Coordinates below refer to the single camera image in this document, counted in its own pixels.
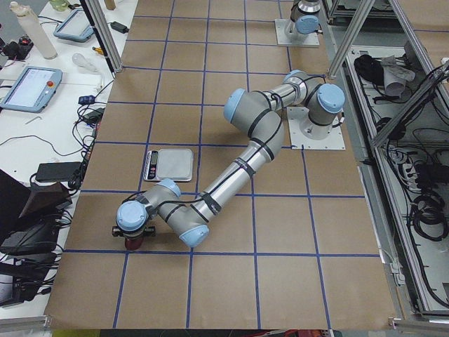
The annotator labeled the blue teach pendant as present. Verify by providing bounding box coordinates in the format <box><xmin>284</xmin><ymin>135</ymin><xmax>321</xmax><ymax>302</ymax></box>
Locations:
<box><xmin>53</xmin><ymin>8</ymin><xmax>94</xmax><ymax>42</ymax></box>
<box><xmin>1</xmin><ymin>66</ymin><xmax>62</xmax><ymax>113</ymax></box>

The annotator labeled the aluminium frame post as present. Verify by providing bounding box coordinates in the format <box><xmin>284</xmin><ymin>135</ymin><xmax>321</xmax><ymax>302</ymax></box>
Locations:
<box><xmin>80</xmin><ymin>0</ymin><xmax>123</xmax><ymax>74</ymax></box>

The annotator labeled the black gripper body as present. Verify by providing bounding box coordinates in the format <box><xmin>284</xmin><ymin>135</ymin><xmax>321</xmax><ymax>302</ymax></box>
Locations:
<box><xmin>112</xmin><ymin>225</ymin><xmax>155</xmax><ymax>239</ymax></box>

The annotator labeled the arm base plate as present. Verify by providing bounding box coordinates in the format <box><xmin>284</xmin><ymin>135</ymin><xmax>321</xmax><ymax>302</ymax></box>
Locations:
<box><xmin>287</xmin><ymin>107</ymin><xmax>346</xmax><ymax>150</ymax></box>
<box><xmin>274</xmin><ymin>19</ymin><xmax>319</xmax><ymax>48</ymax></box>

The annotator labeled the black power adapter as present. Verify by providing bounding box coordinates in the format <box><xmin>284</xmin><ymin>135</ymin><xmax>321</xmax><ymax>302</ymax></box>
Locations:
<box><xmin>110</xmin><ymin>21</ymin><xmax>129</xmax><ymax>34</ymax></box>

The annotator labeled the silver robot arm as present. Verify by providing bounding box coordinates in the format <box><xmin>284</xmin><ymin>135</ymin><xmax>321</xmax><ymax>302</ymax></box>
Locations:
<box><xmin>112</xmin><ymin>70</ymin><xmax>345</xmax><ymax>250</ymax></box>
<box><xmin>290</xmin><ymin>0</ymin><xmax>321</xmax><ymax>35</ymax></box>

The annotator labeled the digital kitchen scale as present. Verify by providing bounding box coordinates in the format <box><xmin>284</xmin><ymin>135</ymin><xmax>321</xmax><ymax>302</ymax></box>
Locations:
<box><xmin>143</xmin><ymin>149</ymin><xmax>194</xmax><ymax>182</ymax></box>

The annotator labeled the far blue teach pendant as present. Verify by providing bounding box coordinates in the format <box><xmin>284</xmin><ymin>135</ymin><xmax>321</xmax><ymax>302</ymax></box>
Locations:
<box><xmin>53</xmin><ymin>8</ymin><xmax>94</xmax><ymax>42</ymax></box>

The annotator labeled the gold cylindrical tool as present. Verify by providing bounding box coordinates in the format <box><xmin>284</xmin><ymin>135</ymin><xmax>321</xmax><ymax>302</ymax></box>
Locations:
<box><xmin>92</xmin><ymin>47</ymin><xmax>104</xmax><ymax>55</ymax></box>

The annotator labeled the black laptop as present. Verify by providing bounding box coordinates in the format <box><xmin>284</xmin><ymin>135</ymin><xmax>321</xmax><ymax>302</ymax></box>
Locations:
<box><xmin>1</xmin><ymin>171</ymin><xmax>72</xmax><ymax>256</ymax></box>

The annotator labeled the near blue teach pendant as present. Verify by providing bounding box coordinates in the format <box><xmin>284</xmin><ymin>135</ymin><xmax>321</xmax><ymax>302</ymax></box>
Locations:
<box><xmin>1</xmin><ymin>66</ymin><xmax>62</xmax><ymax>113</ymax></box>

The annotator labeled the red yellow mango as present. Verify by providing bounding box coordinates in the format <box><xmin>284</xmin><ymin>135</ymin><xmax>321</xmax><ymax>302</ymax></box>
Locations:
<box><xmin>125</xmin><ymin>237</ymin><xmax>144</xmax><ymax>251</ymax></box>

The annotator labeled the small blue device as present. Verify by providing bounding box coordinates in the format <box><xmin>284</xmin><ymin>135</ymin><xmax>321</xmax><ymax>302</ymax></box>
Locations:
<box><xmin>78</xmin><ymin>95</ymin><xmax>95</xmax><ymax>106</ymax></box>

